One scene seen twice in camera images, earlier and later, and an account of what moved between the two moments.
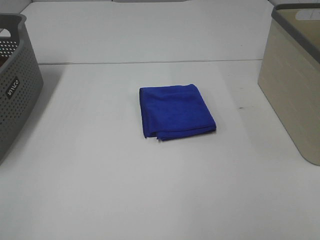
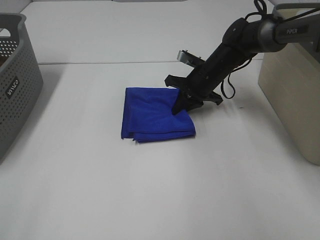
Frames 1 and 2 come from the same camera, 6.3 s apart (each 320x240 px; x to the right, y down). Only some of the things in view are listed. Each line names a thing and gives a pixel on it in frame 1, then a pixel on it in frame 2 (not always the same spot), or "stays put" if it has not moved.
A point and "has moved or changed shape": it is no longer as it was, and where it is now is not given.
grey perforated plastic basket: x=21 y=76 stays put
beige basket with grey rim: x=289 y=73 stays put
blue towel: x=172 y=111 has moved or changed shape
